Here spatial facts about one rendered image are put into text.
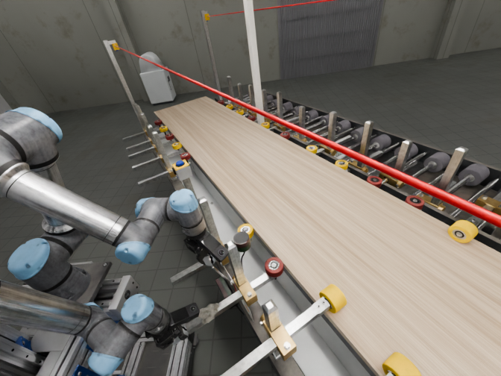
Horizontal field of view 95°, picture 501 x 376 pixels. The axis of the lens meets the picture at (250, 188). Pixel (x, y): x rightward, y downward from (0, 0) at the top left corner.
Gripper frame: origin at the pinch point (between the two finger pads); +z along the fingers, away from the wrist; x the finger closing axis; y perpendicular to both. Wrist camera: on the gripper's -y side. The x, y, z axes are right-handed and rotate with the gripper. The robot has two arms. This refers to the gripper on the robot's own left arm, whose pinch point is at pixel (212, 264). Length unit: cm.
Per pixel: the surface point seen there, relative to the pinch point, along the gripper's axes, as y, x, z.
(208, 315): -5.5, 12.4, 14.8
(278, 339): -33.9, 5.3, 4.0
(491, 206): -81, -92, 4
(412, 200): -54, -88, 11
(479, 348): -82, -29, 10
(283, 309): -22.0, -14.7, 39.5
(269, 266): -14.5, -16.7, 11.3
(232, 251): -7.9, -5.5, -8.5
